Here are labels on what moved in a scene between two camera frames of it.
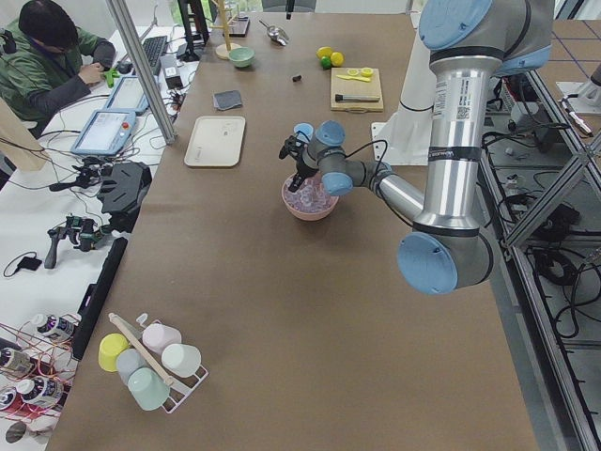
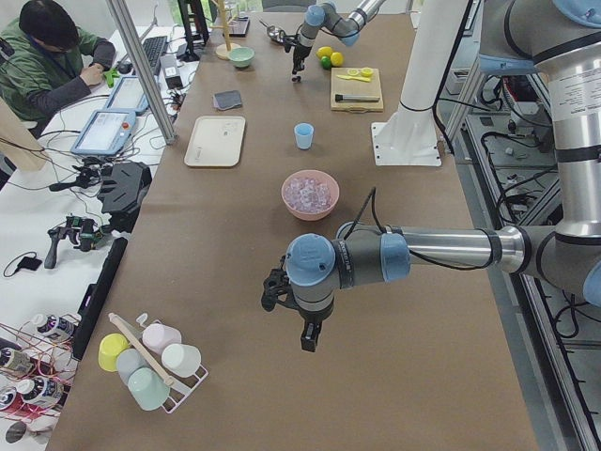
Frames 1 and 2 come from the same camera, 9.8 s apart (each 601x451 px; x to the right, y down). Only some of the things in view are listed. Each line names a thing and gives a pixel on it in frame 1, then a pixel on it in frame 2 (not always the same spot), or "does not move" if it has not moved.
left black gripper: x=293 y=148 -> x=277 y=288
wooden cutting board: x=340 y=85 does not move
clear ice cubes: x=313 y=196 does not move
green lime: x=326 y=62 does not move
